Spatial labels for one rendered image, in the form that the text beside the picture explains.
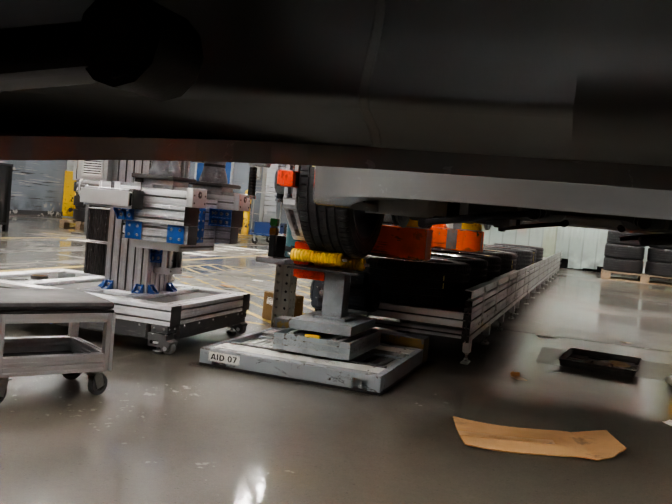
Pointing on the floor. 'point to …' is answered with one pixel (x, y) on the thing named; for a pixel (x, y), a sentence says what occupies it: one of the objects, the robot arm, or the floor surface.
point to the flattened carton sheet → (539, 440)
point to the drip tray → (626, 365)
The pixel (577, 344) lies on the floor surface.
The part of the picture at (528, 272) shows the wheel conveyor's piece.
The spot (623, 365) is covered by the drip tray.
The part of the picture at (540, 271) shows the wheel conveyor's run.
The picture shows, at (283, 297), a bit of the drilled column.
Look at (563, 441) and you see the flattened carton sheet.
